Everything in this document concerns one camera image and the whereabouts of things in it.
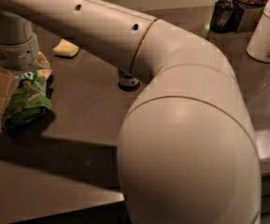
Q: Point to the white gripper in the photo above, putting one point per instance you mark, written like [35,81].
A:
[14,54]

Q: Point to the green rice chip bag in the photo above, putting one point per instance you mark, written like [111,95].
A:
[29,101]

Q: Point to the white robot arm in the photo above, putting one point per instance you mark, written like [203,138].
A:
[186,151]

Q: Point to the yellow sponge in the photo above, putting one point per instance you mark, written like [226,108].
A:
[65,49]

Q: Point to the green white soda can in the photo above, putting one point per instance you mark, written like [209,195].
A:
[126,80]

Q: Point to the black mesh pen cup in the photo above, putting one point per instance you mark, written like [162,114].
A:
[222,17]

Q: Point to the dark box with snack jar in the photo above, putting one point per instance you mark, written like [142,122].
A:
[246,15]

